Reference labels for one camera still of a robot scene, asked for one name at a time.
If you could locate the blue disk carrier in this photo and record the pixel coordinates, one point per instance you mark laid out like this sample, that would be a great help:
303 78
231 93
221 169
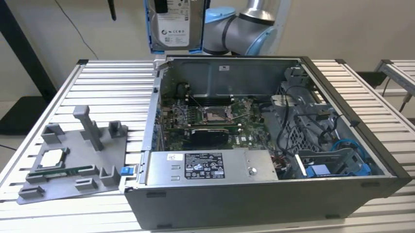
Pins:
317 170

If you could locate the green motherboard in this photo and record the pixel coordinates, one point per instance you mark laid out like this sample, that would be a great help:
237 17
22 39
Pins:
252 131

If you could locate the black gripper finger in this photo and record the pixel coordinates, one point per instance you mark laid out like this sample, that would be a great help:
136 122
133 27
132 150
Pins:
160 6

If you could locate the metal locking lever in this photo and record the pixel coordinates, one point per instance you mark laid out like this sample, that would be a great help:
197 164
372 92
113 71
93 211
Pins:
243 115

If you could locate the black stand with base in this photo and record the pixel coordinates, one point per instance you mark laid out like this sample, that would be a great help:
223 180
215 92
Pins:
18 116

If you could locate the silver disk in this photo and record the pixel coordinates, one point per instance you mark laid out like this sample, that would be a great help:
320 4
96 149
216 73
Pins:
175 31

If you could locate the silver CPU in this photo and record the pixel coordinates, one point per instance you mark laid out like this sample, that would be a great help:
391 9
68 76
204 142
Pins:
53 158

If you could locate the silver power supply unit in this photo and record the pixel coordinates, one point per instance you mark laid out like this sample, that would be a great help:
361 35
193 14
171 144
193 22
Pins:
227 166

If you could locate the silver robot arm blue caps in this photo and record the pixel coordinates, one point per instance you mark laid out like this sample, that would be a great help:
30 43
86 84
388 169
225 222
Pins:
233 29

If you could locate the metal slat side table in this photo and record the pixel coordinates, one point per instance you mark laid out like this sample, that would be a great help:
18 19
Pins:
401 68

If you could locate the open grey PC case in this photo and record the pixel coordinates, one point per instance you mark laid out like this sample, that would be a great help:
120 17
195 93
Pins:
243 206

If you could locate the grey metal disk bay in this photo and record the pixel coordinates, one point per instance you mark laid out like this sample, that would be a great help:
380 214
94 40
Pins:
311 114

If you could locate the blue case latch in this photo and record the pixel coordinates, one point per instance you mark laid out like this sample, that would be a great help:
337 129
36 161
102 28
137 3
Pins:
125 170

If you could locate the CPU socket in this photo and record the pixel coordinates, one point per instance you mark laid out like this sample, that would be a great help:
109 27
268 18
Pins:
215 114

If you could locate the grey plastic parts rack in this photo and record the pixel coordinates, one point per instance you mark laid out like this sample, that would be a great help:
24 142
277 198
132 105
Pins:
80 155

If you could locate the green RAM stick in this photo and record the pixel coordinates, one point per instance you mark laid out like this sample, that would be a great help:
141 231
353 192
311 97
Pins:
54 173

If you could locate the RAM slot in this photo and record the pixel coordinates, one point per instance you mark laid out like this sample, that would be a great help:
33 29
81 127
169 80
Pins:
213 125

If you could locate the black graphics card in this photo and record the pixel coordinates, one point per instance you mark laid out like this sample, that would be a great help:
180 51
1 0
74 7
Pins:
207 138

